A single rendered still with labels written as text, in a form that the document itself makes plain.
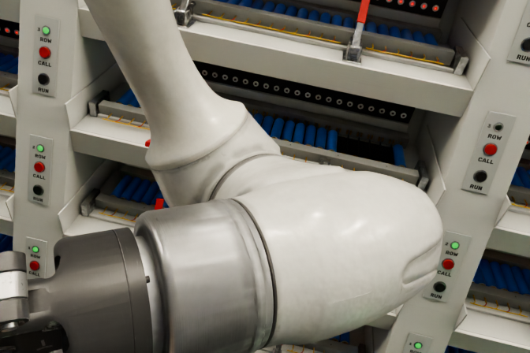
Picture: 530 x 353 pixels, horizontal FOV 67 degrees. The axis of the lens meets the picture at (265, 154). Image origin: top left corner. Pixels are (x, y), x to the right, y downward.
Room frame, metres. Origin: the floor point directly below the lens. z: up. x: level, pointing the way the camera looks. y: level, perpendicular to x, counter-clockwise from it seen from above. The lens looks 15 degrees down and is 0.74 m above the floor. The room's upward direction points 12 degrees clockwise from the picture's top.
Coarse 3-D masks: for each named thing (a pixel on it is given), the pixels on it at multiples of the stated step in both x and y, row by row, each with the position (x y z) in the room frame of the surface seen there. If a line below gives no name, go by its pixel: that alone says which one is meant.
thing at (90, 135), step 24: (120, 72) 0.79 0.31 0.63; (96, 96) 0.69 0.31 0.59; (120, 96) 0.75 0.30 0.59; (264, 96) 0.78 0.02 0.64; (72, 120) 0.63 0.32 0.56; (96, 120) 0.67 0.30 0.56; (360, 120) 0.77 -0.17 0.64; (384, 120) 0.76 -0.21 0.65; (72, 144) 0.64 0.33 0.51; (96, 144) 0.63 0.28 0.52; (120, 144) 0.63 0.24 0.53; (144, 144) 0.63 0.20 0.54; (384, 144) 0.75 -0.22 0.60; (408, 144) 0.77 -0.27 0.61; (432, 144) 0.69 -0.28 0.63; (432, 168) 0.65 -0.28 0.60; (432, 192) 0.61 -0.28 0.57
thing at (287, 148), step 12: (108, 108) 0.67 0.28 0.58; (120, 108) 0.67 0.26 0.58; (132, 108) 0.68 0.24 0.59; (108, 120) 0.66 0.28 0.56; (132, 120) 0.67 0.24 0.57; (144, 120) 0.67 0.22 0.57; (288, 144) 0.66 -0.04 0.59; (300, 144) 0.66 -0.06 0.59; (300, 156) 0.65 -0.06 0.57; (312, 156) 0.65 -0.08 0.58; (324, 156) 0.65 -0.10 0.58; (336, 156) 0.65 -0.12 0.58; (348, 156) 0.65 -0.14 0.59; (348, 168) 0.65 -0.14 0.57; (360, 168) 0.65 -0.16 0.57; (372, 168) 0.64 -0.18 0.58; (384, 168) 0.64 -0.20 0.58; (396, 168) 0.65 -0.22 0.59; (408, 168) 0.65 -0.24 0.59; (408, 180) 0.64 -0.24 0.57
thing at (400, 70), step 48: (192, 0) 0.68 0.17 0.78; (240, 0) 0.75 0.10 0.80; (288, 0) 0.77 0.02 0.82; (336, 0) 0.77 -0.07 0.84; (384, 0) 0.76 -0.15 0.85; (432, 0) 0.75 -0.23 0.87; (192, 48) 0.63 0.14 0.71; (240, 48) 0.62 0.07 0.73; (288, 48) 0.62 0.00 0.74; (336, 48) 0.65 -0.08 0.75; (384, 48) 0.67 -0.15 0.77; (432, 48) 0.66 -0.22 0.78; (480, 48) 0.61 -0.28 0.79; (384, 96) 0.61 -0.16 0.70; (432, 96) 0.60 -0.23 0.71
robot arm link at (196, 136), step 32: (96, 0) 0.26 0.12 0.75; (128, 0) 0.26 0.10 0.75; (160, 0) 0.28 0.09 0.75; (128, 32) 0.28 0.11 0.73; (160, 32) 0.29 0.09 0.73; (128, 64) 0.30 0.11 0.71; (160, 64) 0.30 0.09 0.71; (192, 64) 0.33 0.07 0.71; (160, 96) 0.31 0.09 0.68; (192, 96) 0.32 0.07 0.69; (160, 128) 0.32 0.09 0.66; (192, 128) 0.31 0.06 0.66; (224, 128) 0.32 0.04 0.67; (256, 128) 0.34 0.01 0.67; (160, 160) 0.31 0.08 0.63; (192, 160) 0.30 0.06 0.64; (224, 160) 0.31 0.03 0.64; (192, 192) 0.30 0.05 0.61
